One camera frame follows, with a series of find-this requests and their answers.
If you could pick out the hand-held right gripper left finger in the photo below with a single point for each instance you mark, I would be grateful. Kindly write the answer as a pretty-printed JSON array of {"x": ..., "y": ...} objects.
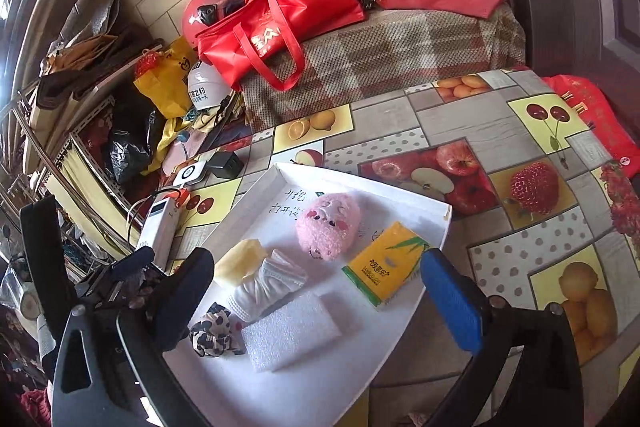
[{"x": 185, "y": 292}]

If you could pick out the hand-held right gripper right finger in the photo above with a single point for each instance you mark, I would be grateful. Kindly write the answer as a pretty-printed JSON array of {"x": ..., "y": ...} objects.
[{"x": 450, "y": 297}]

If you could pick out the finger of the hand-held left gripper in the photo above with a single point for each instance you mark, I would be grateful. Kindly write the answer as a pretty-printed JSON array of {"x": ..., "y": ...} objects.
[{"x": 132, "y": 259}]

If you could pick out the leopard print scrunchie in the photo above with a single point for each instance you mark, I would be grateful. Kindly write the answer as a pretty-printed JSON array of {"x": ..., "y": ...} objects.
[{"x": 215, "y": 332}]

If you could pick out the pale yellow sponge piece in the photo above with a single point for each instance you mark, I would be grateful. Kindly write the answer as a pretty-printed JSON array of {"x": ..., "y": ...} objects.
[{"x": 240, "y": 259}]

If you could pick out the yellow tissue pack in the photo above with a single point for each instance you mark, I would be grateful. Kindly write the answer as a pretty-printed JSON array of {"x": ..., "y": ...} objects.
[{"x": 385, "y": 264}]

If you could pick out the white face mask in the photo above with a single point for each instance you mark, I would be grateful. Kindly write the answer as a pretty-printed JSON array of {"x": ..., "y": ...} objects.
[{"x": 265, "y": 287}]

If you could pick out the white tray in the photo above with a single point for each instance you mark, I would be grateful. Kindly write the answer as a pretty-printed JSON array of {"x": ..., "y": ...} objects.
[{"x": 400, "y": 227}]

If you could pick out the white foam block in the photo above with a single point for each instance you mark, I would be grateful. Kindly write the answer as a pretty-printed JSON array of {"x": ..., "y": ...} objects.
[{"x": 290, "y": 332}]

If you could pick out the pink plush toy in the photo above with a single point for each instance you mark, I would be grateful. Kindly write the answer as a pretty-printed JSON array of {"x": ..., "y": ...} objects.
[{"x": 327, "y": 227}]

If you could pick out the white power bank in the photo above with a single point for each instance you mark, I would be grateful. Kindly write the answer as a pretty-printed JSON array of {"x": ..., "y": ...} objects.
[{"x": 160, "y": 227}]

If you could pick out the yellow curtain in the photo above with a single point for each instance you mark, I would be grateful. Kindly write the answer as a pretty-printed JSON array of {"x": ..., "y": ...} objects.
[{"x": 82, "y": 202}]

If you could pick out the small white charging pad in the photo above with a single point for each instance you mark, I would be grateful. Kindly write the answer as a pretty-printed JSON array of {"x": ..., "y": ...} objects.
[{"x": 192, "y": 172}]

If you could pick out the black plastic bag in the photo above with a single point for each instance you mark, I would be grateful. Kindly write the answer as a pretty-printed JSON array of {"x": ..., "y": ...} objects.
[{"x": 125, "y": 152}]

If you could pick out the metal shelf rack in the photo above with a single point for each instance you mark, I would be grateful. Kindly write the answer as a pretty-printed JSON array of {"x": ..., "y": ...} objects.
[{"x": 75, "y": 134}]

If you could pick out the pile of mixed cloths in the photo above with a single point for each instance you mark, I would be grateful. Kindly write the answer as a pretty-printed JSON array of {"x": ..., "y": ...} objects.
[{"x": 170, "y": 137}]

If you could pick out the black charger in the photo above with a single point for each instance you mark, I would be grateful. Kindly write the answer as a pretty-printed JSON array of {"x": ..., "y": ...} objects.
[{"x": 225, "y": 164}]

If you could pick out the fruit print tablecloth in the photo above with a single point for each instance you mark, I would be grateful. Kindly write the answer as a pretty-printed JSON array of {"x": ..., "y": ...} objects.
[{"x": 500, "y": 132}]

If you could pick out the yellow plastic bag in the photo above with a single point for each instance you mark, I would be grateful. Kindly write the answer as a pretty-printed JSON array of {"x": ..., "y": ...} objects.
[{"x": 167, "y": 82}]

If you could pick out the white helmet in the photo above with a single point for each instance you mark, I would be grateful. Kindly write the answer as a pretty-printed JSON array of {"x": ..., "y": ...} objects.
[{"x": 210, "y": 82}]

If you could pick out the red net pouch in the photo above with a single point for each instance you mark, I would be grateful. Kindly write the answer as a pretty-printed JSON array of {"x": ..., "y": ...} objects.
[{"x": 146, "y": 64}]

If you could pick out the brown folded paper bags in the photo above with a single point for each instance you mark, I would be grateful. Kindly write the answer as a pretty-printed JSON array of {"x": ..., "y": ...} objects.
[{"x": 90, "y": 52}]

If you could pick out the red printed flat bag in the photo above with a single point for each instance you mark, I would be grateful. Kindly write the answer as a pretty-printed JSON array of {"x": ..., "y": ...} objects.
[{"x": 600, "y": 122}]

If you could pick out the red helmet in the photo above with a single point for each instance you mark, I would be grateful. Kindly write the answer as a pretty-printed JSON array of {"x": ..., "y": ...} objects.
[{"x": 192, "y": 29}]

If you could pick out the plaid covered bench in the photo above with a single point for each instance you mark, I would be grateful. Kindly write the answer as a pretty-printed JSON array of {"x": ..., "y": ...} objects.
[{"x": 390, "y": 47}]

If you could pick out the glossy red tote bag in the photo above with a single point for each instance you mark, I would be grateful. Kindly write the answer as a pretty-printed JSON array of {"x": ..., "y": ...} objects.
[{"x": 300, "y": 7}]

